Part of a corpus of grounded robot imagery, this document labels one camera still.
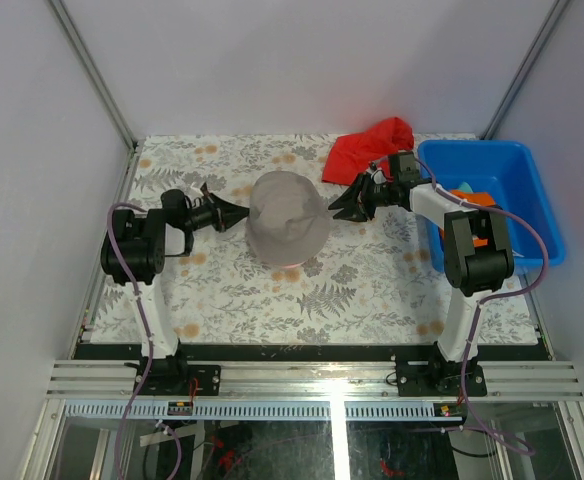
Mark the teal bucket hat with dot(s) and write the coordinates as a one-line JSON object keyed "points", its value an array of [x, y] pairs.
{"points": [[464, 188]]}

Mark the aluminium corner frame post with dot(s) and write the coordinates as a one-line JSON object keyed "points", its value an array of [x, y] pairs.
{"points": [[71, 33]]}

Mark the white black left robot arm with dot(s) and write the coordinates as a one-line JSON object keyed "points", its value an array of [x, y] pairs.
{"points": [[137, 244]]}

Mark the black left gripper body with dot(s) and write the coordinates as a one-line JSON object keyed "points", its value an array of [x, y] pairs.
{"points": [[201, 216]]}

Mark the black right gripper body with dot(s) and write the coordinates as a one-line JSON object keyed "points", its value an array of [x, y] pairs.
{"points": [[378, 195]]}

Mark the pink bucket hat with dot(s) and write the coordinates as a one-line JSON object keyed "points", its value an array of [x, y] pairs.
{"points": [[292, 265]]}

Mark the orange hat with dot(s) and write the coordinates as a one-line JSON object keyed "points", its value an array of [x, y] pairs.
{"points": [[480, 198]]}

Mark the grey bucket hat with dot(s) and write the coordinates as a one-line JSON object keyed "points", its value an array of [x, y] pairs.
{"points": [[288, 220]]}

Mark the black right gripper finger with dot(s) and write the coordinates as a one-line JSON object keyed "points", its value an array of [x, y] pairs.
{"points": [[352, 214], [352, 195]]}

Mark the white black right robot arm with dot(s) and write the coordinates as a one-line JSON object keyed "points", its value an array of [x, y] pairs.
{"points": [[473, 272]]}

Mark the blue plastic bin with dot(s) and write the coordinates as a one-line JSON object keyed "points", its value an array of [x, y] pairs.
{"points": [[504, 169]]}

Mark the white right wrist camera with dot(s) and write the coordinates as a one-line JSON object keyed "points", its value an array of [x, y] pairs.
{"points": [[376, 172]]}

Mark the right aluminium corner post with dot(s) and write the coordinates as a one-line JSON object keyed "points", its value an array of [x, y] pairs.
{"points": [[541, 40]]}

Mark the red cloth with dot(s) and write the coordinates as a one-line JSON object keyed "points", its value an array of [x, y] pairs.
{"points": [[351, 154]]}

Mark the floral patterned table mat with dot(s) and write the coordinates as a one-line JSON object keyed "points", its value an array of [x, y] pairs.
{"points": [[372, 283]]}

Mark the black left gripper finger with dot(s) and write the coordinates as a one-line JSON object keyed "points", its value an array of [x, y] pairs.
{"points": [[229, 219], [222, 208]]}

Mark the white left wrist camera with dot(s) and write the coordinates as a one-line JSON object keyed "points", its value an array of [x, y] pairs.
{"points": [[195, 190]]}

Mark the white slotted cable duct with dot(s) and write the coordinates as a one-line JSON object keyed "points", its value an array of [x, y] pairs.
{"points": [[268, 410]]}

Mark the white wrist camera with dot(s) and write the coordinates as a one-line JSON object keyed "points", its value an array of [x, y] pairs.
{"points": [[195, 190], [376, 172]]}

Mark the aluminium mounting rail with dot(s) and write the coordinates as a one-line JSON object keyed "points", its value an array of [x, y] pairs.
{"points": [[519, 381]]}

